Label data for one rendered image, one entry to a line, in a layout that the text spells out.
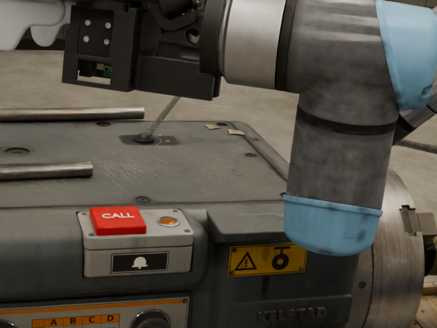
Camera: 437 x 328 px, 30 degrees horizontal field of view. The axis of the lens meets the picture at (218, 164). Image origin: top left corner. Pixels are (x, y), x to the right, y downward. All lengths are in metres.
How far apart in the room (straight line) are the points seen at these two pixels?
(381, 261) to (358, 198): 0.66
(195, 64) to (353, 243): 0.18
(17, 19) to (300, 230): 0.26
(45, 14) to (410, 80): 0.27
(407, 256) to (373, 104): 0.72
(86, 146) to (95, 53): 0.65
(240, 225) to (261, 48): 0.48
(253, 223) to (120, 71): 0.48
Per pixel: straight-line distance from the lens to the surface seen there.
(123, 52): 0.60
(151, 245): 0.98
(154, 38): 0.62
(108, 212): 1.01
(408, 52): 0.58
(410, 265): 1.29
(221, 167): 1.22
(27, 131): 1.32
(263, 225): 1.04
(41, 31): 0.70
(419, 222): 1.33
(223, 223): 1.03
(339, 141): 0.59
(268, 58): 0.58
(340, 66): 0.58
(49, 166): 1.12
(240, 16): 0.58
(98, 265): 0.98
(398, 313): 1.32
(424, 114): 0.73
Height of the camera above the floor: 1.68
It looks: 20 degrees down
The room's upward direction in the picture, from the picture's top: 6 degrees clockwise
